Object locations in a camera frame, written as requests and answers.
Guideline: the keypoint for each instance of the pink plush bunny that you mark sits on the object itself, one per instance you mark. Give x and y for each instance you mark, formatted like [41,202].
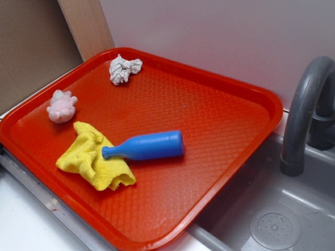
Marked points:
[62,106]

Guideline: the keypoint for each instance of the blue plastic bottle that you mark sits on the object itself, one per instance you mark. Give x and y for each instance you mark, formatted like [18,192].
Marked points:
[149,146]

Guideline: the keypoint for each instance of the red plastic tray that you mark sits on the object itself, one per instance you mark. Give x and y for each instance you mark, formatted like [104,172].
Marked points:
[222,120]

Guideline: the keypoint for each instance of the crumpled white paper ball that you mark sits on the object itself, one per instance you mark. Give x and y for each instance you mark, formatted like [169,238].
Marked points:
[120,69]

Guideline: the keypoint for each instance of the yellow cloth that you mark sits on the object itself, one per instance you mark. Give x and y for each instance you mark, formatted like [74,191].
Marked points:
[84,157]

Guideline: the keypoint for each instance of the grey plastic sink basin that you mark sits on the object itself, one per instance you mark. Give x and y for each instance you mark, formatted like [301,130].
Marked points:
[262,209]

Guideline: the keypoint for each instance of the wooden board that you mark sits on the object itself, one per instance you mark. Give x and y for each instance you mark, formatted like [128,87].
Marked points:
[88,26]

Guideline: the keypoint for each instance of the grey toy faucet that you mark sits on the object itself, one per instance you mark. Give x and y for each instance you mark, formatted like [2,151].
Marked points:
[311,116]

